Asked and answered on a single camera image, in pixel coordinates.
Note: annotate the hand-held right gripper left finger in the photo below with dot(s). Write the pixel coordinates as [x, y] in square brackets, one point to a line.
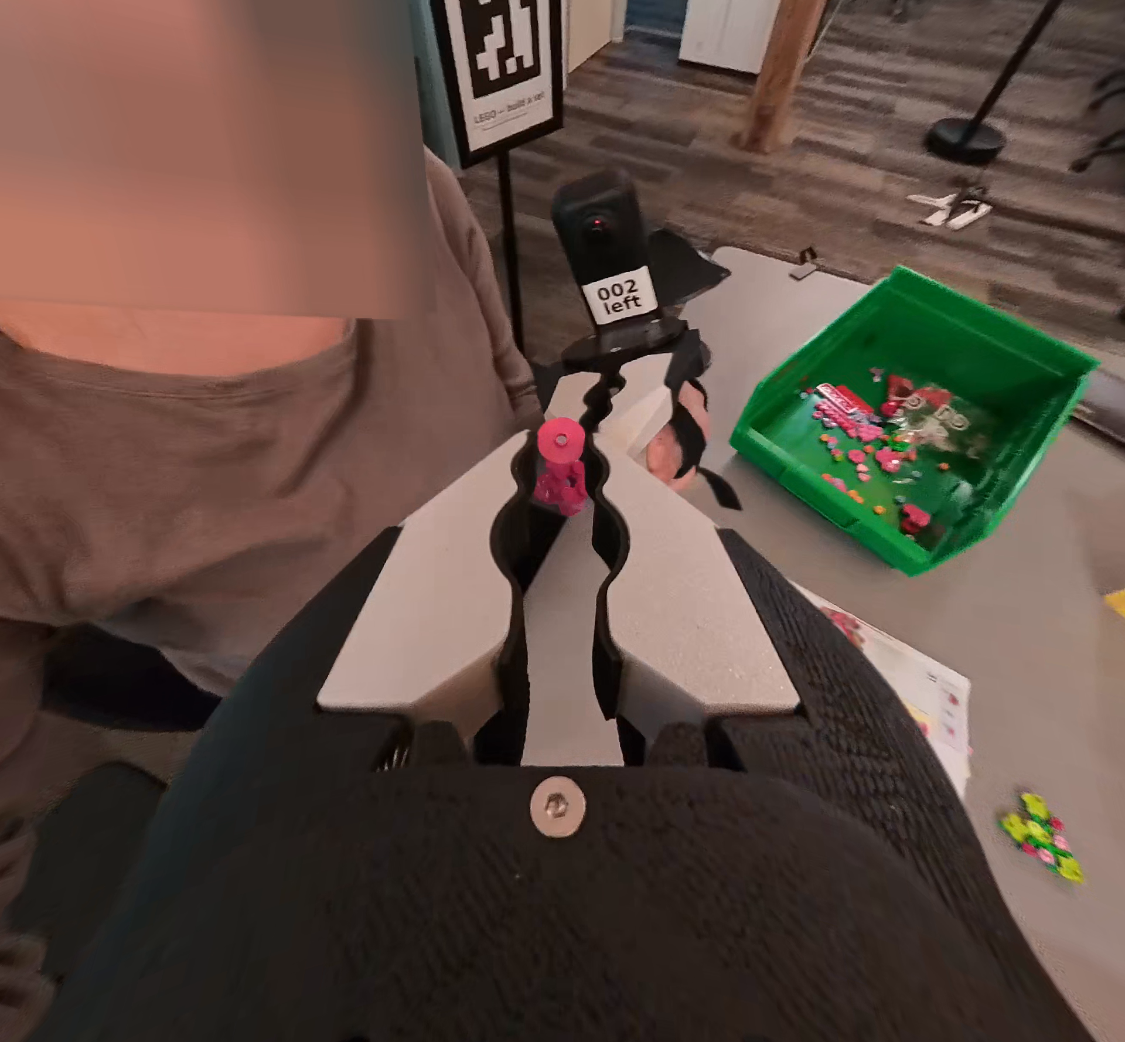
[422, 611]

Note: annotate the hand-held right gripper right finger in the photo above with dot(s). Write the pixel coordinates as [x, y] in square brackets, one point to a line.
[694, 620]

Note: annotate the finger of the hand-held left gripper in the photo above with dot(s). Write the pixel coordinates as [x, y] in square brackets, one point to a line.
[562, 400]
[642, 418]

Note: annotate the pink round lego piece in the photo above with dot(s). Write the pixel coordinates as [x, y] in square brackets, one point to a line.
[561, 462]

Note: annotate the green plastic bin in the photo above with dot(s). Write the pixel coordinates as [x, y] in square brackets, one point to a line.
[993, 339]

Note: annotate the pile of loose lego pieces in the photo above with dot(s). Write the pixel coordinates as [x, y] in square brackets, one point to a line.
[866, 444]

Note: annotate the open lego instruction booklet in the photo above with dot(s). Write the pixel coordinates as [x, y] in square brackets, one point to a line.
[932, 699]

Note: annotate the small green pink lego cluster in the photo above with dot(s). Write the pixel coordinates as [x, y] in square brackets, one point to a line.
[1041, 835]

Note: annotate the yellow lego piece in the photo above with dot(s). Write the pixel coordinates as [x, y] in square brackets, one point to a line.
[1116, 602]

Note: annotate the person's left hand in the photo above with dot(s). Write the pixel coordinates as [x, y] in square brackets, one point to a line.
[664, 455]

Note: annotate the black table clamp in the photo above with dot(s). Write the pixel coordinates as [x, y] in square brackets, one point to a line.
[804, 264]

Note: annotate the black framed marker sign stand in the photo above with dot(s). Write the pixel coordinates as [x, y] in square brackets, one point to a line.
[510, 22]

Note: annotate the person's torso in grey shirt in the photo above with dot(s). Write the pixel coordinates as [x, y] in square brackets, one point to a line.
[220, 488]

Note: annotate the clear plastic bag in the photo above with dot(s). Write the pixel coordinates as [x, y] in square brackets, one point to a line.
[945, 422]

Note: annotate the black floor stand round base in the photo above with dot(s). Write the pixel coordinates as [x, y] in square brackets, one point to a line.
[965, 138]

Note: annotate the wooden support post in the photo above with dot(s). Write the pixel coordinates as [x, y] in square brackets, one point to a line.
[795, 31]

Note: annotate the white floor bracket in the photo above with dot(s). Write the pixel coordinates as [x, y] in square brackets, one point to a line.
[954, 211]

